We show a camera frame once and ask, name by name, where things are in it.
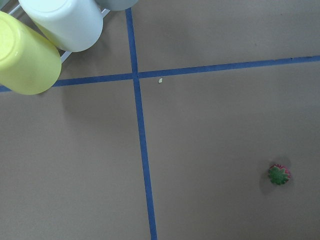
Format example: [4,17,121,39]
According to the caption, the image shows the red strawberry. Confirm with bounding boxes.
[267,164,292,186]

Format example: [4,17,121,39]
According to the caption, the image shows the grey upturned cup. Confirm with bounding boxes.
[96,0,138,11]

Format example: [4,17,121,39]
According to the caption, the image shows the white upturned cup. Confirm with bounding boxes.
[18,0,104,53]

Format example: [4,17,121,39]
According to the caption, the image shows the yellow upturned cup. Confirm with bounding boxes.
[0,12,62,95]

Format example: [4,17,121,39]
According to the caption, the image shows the white wire cup rack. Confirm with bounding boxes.
[0,0,112,62]

